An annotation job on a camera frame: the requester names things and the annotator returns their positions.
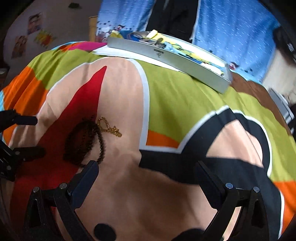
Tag black beaded necklace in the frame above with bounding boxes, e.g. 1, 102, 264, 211
63, 119, 106, 167

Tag gold chain necklace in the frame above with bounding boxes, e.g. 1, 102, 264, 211
96, 116, 122, 138

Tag colourful cartoon bedspread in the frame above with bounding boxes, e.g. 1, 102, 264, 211
1, 42, 295, 240

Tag white cartoon-lined storage box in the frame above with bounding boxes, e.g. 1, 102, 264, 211
107, 31, 233, 93

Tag blue fabric wardrobe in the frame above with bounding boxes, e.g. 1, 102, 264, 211
96, 1, 279, 82

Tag hanging dark clothes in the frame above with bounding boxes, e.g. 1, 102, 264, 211
146, 0, 198, 42

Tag cartoon family wall poster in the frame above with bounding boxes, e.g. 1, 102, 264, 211
11, 35, 28, 59

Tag yellow cartoon wall sticker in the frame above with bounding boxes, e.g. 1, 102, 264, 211
34, 29, 56, 49

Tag cartoon boy wall poster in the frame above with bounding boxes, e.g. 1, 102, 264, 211
27, 13, 42, 35

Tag green wall sticker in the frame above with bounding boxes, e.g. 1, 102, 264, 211
68, 3, 80, 9

